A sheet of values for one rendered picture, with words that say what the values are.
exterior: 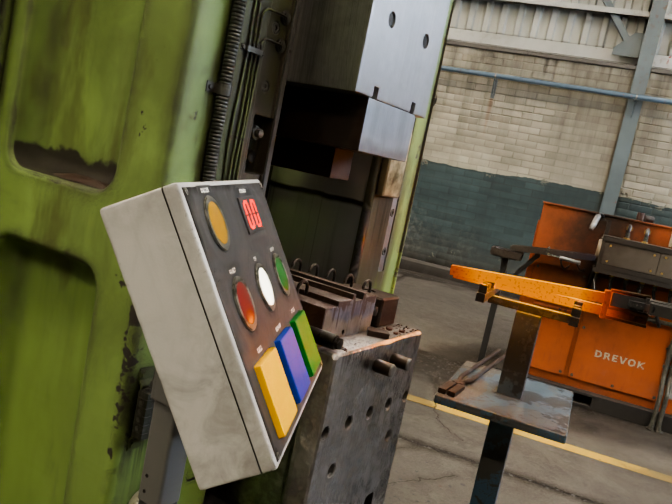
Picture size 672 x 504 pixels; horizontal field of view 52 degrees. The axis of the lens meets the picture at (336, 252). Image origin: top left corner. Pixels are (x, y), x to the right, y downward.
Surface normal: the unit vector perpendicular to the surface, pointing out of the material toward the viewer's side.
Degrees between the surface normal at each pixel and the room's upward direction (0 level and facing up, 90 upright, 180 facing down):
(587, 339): 90
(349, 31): 90
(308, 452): 90
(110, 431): 90
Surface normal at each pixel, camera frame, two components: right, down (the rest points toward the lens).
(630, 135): -0.34, 0.06
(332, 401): 0.84, 0.24
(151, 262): -0.11, 0.11
